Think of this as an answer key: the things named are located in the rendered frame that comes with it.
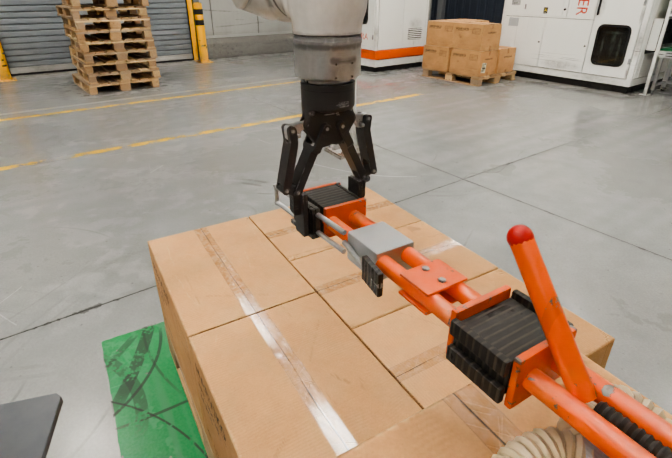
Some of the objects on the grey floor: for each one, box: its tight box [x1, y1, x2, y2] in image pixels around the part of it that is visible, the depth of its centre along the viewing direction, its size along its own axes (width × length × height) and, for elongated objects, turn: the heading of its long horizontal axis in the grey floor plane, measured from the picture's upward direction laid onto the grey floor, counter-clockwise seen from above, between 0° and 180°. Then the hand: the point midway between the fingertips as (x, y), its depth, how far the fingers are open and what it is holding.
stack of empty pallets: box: [56, 0, 161, 95], centre depth 694 cm, size 129×110×131 cm
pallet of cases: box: [422, 19, 517, 87], centre depth 755 cm, size 121×103×90 cm
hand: (329, 211), depth 70 cm, fingers open, 9 cm apart
